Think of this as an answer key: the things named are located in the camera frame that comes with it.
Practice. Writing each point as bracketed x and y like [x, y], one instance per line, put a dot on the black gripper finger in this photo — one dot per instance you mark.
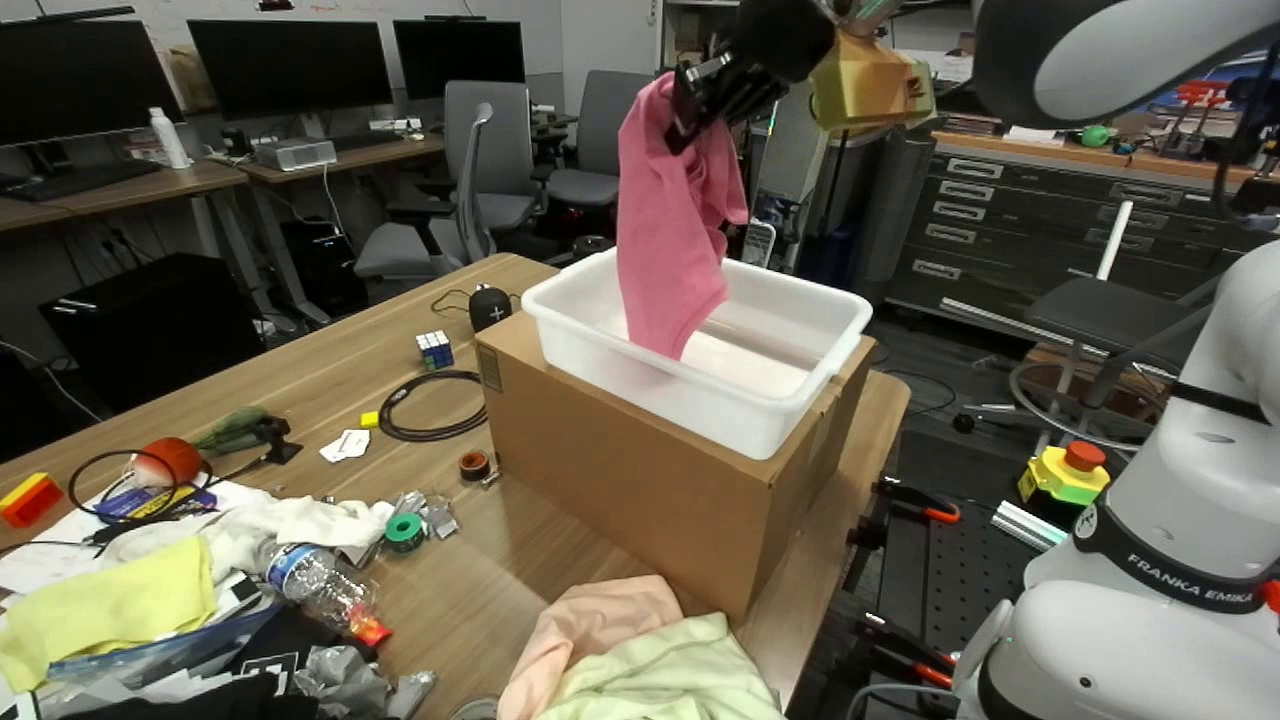
[710, 77]
[722, 118]

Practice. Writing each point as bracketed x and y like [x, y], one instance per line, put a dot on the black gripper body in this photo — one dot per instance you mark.
[787, 43]

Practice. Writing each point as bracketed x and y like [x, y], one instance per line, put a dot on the pink t-shirt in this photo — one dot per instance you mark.
[666, 243]

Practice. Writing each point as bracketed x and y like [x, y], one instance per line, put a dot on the peach t-shirt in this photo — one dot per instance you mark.
[585, 620]

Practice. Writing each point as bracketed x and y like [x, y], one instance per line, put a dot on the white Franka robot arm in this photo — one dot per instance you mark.
[1174, 535]

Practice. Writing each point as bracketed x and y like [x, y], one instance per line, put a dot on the white plastic storage bin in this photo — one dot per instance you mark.
[745, 384]

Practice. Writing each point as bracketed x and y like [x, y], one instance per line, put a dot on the grey office chair white stripe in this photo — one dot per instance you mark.
[500, 147]

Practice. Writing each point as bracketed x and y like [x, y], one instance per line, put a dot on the small black monitor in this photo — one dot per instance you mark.
[454, 54]

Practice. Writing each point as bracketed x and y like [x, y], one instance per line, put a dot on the black computer mouse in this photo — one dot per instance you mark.
[489, 305]

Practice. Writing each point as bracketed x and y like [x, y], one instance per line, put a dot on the Rubik's cube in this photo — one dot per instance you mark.
[434, 348]

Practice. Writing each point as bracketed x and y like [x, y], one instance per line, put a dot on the brown cardboard box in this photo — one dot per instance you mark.
[626, 493]

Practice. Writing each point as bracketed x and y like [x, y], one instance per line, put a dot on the grey desktop device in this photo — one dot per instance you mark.
[294, 155]

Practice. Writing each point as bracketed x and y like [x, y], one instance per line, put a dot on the wide black monitor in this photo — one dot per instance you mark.
[285, 66]

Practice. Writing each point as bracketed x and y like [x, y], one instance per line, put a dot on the small brown tape roll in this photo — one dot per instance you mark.
[479, 467]

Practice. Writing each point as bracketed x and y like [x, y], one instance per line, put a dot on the yellow emergency stop button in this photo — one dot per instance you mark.
[1064, 477]

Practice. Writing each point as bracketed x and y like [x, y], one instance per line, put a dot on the white paper scrap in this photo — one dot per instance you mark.
[346, 444]

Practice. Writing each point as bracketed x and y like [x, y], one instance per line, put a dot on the aluminium extrusion bar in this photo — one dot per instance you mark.
[1024, 526]

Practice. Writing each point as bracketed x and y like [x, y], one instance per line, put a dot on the green tape roll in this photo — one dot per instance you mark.
[405, 531]

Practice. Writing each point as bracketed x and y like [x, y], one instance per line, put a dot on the white spray bottle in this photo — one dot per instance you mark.
[166, 140]

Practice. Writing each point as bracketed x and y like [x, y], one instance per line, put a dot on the white cloth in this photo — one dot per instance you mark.
[322, 521]

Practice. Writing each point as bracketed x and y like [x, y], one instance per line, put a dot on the wooden office desk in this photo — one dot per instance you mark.
[133, 190]

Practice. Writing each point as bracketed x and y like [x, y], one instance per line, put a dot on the clear plastic water bottle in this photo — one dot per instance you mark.
[314, 581]

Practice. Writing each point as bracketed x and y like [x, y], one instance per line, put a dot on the large black monitor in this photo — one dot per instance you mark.
[81, 83]

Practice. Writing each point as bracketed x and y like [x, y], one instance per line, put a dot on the black keyboard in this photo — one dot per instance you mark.
[72, 176]

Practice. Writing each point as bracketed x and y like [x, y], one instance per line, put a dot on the red-capped clear container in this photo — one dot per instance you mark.
[168, 460]

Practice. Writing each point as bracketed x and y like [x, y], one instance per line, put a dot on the grey crumpled plastic bag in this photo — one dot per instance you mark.
[332, 673]

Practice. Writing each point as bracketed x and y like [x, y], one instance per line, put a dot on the yellow cloth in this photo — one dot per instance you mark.
[106, 607]

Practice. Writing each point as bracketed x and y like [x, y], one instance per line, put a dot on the orange block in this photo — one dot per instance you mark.
[26, 499]

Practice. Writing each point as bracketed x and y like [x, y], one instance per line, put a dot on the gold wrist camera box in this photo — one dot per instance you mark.
[872, 86]

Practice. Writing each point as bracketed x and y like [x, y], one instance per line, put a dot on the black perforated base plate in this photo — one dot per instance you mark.
[932, 575]

